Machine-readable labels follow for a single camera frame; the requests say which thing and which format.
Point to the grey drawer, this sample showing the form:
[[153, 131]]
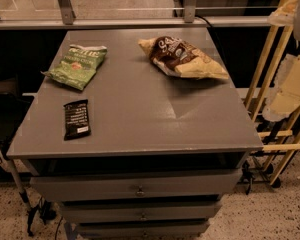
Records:
[[152, 185], [143, 230], [140, 212]]

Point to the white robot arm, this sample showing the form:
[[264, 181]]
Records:
[[284, 98]]

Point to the grey drawer cabinet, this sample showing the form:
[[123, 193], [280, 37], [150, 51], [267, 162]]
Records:
[[142, 121]]

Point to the black snack bar wrapper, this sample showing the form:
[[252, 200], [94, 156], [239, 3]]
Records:
[[76, 120]]

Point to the brown chip bag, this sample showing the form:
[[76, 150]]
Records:
[[178, 58]]

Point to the top grey drawer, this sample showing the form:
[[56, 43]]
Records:
[[152, 185]]

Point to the middle grey drawer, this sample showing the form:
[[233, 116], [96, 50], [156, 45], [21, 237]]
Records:
[[140, 212]]

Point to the bottom grey drawer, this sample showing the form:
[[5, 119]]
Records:
[[143, 230]]

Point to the green jalapeno chip bag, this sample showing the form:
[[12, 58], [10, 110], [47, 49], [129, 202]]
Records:
[[78, 66]]

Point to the grey metal railing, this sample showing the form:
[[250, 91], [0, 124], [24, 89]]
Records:
[[75, 14]]

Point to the black chair at left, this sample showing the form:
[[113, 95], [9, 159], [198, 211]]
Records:
[[12, 112]]

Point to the yellow wooden rack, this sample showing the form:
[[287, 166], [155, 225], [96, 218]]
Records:
[[279, 142]]

